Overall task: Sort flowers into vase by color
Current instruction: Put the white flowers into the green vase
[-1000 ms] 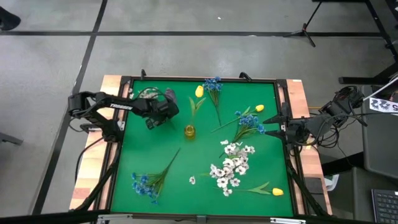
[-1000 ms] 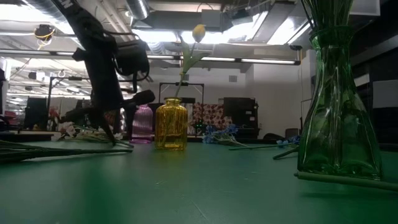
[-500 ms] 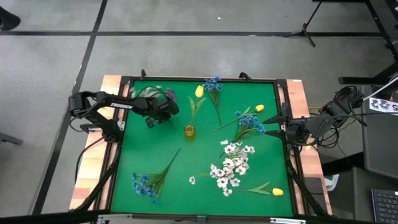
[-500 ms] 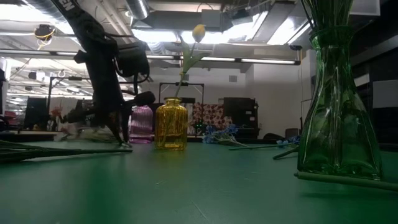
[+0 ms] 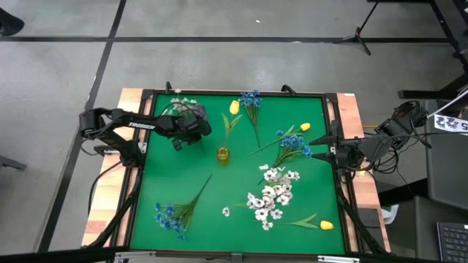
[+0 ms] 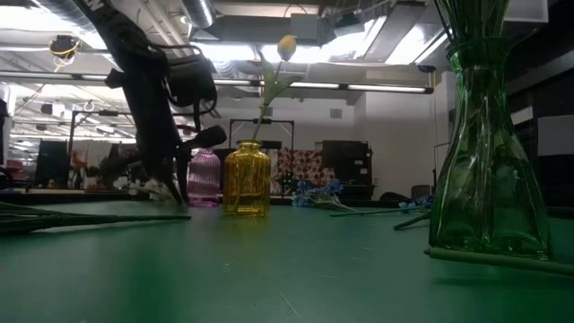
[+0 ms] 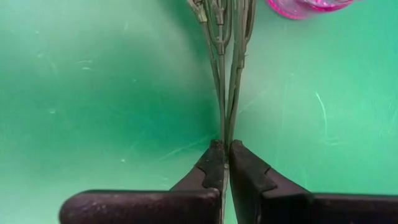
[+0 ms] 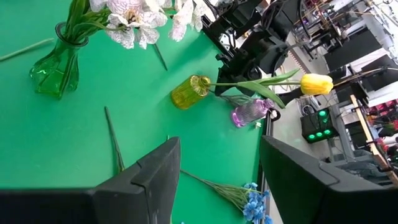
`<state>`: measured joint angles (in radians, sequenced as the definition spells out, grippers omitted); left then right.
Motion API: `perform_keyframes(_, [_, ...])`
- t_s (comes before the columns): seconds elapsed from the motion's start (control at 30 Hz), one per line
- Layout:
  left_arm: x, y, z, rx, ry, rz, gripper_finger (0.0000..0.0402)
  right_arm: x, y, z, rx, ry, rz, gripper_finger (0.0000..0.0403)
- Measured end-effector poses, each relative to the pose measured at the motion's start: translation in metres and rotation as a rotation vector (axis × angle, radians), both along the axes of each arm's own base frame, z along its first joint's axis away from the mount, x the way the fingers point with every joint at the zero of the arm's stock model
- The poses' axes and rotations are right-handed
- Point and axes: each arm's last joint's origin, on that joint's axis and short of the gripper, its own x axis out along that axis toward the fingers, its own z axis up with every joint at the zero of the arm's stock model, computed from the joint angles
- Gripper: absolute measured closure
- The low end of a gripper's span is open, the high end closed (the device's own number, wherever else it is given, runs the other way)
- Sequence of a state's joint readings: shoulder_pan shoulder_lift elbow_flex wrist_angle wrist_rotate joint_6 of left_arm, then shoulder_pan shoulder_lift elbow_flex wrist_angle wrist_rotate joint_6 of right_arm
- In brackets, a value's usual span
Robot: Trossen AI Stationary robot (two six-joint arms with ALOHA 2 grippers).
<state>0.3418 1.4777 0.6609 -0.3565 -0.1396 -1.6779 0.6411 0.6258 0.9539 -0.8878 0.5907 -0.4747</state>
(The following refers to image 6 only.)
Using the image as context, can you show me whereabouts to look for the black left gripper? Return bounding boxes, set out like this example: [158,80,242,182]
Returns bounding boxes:
[136,107,192,205]

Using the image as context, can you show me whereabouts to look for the purple ribbed glass vase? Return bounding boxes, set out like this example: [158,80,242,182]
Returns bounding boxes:
[187,147,222,208]

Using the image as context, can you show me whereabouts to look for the yellow ribbed glass vase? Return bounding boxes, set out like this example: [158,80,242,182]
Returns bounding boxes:
[222,139,272,218]

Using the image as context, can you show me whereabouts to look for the yellow artificial tulip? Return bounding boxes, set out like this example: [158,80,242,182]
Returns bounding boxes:
[423,248,574,276]
[252,34,302,143]

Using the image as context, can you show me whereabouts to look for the green glass vase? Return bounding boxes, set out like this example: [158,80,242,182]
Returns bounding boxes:
[428,36,553,262]

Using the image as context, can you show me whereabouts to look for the green table mat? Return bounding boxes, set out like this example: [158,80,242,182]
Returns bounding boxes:
[0,199,574,323]

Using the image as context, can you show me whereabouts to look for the black monitor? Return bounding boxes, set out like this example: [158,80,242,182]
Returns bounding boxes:
[35,139,69,188]

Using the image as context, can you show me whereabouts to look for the red floral cloth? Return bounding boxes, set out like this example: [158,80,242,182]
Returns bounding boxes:
[274,147,336,195]

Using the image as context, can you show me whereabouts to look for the black cabinet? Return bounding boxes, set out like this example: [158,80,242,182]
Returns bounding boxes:
[321,139,374,199]

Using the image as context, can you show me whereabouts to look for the black round ceiling device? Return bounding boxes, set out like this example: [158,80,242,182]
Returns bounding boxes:
[48,34,82,60]

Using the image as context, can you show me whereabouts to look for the long ceiling light bar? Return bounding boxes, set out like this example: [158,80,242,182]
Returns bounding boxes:
[0,70,435,95]

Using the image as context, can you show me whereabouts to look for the dark office chair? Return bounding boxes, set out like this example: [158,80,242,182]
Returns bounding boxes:
[410,184,432,202]

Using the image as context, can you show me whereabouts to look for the black aluminium table frame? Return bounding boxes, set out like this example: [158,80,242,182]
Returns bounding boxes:
[0,190,574,219]

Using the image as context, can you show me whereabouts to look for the black gantry frame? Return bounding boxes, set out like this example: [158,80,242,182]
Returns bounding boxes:
[228,118,296,152]
[69,110,135,158]

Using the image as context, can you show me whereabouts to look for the smooth silver ceiling duct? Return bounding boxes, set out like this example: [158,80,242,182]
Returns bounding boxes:
[181,0,217,30]

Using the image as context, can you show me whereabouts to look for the ribbed silver ceiling duct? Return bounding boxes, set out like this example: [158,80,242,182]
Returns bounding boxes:
[38,0,86,35]

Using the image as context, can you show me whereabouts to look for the white wall board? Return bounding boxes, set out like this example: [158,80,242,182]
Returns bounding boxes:
[536,114,574,157]

